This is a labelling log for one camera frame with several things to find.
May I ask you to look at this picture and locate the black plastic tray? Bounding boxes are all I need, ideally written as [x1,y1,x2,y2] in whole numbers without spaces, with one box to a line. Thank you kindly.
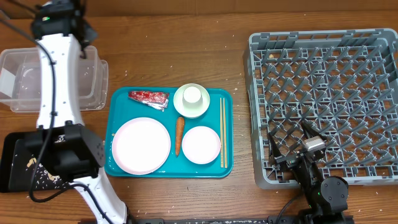
[1,133,65,193]

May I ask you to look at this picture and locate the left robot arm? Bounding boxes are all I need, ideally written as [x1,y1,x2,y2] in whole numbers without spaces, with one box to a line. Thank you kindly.
[24,1,134,223]

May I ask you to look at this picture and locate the peanut and rice scraps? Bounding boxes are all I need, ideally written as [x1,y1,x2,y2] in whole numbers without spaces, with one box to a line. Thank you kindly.
[26,157,68,190]

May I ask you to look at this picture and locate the clear plastic bin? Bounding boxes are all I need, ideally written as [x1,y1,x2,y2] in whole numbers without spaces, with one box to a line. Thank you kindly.
[1,46,109,113]

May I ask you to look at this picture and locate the red snack wrapper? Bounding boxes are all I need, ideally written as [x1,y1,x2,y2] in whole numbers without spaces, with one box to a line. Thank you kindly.
[128,90,169,111]

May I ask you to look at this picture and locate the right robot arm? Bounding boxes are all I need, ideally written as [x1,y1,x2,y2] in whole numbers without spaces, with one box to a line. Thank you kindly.
[267,122,354,223]

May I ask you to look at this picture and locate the small white plate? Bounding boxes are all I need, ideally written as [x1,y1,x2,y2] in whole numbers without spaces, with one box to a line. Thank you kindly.
[182,126,221,165]

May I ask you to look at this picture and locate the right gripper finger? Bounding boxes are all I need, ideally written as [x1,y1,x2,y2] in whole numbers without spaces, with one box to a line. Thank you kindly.
[301,121,326,142]
[268,133,283,165]

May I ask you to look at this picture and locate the grey dishwasher rack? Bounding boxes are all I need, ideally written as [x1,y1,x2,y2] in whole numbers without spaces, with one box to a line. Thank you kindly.
[243,29,397,189]

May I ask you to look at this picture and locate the pale green bowl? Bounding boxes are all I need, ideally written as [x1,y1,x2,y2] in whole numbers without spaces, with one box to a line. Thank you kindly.
[173,83,210,119]

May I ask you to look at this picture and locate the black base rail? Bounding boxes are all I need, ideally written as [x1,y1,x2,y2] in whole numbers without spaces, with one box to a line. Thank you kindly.
[136,215,354,224]

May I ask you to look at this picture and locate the white cup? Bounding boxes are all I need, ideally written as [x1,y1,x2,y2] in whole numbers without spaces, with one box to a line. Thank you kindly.
[183,86,201,105]

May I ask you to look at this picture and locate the right wooden chopstick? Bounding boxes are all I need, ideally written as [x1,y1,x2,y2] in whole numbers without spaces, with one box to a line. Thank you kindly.
[223,98,228,168]

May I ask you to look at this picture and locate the orange carrot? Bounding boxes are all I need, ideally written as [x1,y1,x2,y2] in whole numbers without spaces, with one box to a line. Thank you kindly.
[175,116,185,157]

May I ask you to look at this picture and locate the teal plastic serving tray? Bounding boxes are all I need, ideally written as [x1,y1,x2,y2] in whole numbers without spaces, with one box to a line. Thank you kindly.
[104,86,234,178]

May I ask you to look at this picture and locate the large pink plate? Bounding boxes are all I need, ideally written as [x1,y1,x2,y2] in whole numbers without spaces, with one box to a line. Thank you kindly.
[111,117,171,175]

